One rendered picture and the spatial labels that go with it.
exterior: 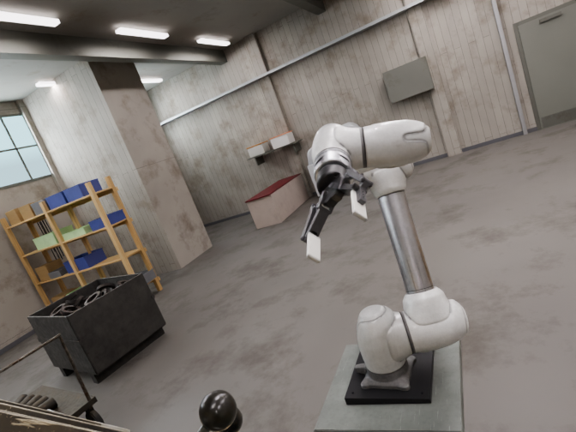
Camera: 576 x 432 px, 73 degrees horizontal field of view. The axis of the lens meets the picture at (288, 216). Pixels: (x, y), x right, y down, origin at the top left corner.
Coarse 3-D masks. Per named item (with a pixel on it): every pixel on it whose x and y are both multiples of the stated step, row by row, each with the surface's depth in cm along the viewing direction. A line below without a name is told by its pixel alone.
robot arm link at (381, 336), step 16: (368, 320) 140; (384, 320) 139; (400, 320) 140; (368, 336) 139; (384, 336) 138; (400, 336) 137; (368, 352) 141; (384, 352) 139; (400, 352) 138; (368, 368) 146; (384, 368) 140
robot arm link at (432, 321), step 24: (408, 168) 145; (384, 192) 145; (384, 216) 148; (408, 216) 145; (408, 240) 143; (408, 264) 142; (408, 288) 143; (432, 288) 141; (408, 312) 141; (432, 312) 136; (456, 312) 136; (408, 336) 137; (432, 336) 136; (456, 336) 136
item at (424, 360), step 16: (432, 352) 153; (416, 368) 148; (432, 368) 146; (352, 384) 150; (416, 384) 139; (352, 400) 143; (368, 400) 141; (384, 400) 138; (400, 400) 136; (416, 400) 133
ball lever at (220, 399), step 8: (216, 392) 39; (224, 392) 39; (208, 400) 38; (216, 400) 38; (224, 400) 38; (232, 400) 39; (200, 408) 38; (208, 408) 38; (216, 408) 38; (224, 408) 38; (232, 408) 38; (200, 416) 38; (208, 416) 37; (216, 416) 37; (224, 416) 38; (232, 416) 38; (208, 424) 37; (216, 424) 37; (224, 424) 38
